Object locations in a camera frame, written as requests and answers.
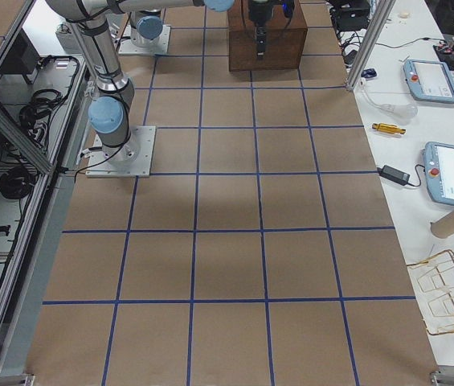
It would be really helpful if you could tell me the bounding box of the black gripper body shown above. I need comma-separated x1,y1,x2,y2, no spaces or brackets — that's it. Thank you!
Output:
248,0,271,27

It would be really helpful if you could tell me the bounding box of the dark wooden drawer cabinet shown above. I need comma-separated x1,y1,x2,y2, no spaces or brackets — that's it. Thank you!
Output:
227,1,308,72

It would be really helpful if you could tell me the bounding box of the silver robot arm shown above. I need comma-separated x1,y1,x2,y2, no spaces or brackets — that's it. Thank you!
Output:
47,1,234,168
129,9,163,47

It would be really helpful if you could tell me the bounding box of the blue computer mouse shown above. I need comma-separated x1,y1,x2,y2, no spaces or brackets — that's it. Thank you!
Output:
361,68,378,79

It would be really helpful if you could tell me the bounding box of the clear light bulb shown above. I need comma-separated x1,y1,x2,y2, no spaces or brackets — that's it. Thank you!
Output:
358,78,418,121

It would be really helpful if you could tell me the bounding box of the far teach pendant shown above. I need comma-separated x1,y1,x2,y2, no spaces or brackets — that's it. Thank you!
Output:
403,60,454,105

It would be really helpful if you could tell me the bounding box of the teach pendant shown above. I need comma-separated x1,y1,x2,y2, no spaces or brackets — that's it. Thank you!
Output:
403,60,454,105
423,142,454,206

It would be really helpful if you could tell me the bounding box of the black power adapter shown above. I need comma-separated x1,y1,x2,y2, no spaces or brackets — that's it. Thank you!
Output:
378,165,410,186

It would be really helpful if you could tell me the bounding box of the near teach pendant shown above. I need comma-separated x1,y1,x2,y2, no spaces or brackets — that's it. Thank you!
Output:
423,142,454,206

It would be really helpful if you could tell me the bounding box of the aluminium frame post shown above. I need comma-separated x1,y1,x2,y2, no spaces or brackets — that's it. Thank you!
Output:
346,0,395,91

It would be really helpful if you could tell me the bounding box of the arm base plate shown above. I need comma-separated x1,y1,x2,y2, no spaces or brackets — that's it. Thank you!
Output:
118,24,171,56
84,125,157,178

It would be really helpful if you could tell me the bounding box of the gold wire rack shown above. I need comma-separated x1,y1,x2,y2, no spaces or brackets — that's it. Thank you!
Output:
407,249,454,336

